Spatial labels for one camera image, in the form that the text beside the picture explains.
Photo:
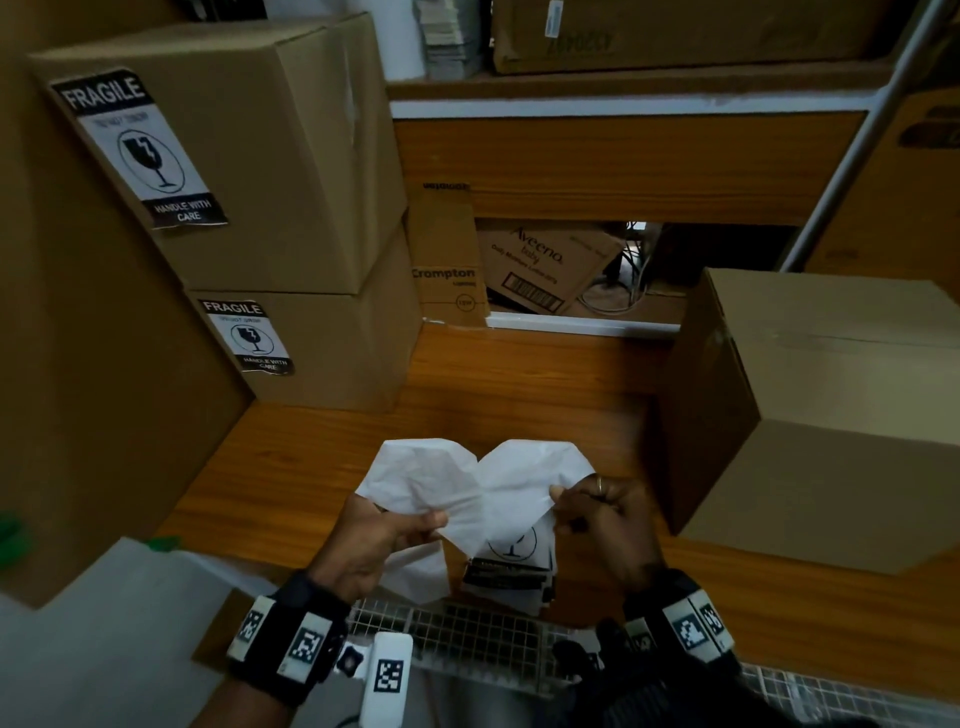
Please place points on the left wrist tracker band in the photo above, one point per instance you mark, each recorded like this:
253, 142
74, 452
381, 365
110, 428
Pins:
289, 637

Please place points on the large cardboard box dark band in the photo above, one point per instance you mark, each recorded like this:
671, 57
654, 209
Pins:
892, 217

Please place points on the person's left hand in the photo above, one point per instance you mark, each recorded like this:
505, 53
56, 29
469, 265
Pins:
360, 547

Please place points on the white frame bar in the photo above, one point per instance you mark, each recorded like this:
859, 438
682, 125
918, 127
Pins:
90, 645

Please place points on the fragile sticker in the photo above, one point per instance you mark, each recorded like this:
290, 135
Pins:
480, 487
142, 150
247, 337

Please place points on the medium taped cardboard box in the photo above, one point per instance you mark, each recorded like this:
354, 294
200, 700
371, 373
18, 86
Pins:
840, 465

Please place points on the stack of fragile stickers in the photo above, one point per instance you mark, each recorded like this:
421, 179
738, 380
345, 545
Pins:
510, 577

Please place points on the large stapled cardboard box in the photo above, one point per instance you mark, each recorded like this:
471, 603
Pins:
285, 150

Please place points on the person's left forearm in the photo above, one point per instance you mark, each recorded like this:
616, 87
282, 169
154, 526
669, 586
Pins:
240, 709

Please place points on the barcode printed cardboard box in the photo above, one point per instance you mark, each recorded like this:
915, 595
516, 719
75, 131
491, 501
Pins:
547, 262

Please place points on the white backing paper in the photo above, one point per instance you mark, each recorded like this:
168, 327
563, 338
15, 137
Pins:
420, 574

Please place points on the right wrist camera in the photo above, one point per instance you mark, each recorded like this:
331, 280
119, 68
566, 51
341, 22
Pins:
607, 675

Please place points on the right wrist tracker band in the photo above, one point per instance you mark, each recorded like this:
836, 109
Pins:
686, 622

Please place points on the stack of grey cards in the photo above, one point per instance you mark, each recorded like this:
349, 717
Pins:
450, 37

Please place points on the flattened printed cardboard carton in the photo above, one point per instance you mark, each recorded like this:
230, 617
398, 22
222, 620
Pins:
446, 247

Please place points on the wooden shelf unit white frame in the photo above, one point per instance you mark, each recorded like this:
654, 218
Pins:
630, 165

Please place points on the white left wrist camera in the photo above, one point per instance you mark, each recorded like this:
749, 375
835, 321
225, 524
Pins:
386, 679

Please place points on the person's right hand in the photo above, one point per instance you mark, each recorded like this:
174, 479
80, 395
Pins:
615, 532

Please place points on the wrist tracker band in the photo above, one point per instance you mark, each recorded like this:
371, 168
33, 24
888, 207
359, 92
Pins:
686, 622
289, 637

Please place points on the small taped cardboard box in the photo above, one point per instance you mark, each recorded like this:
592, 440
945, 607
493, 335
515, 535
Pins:
352, 345

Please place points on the large cardboard box white sticker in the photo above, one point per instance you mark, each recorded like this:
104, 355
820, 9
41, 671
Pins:
690, 34

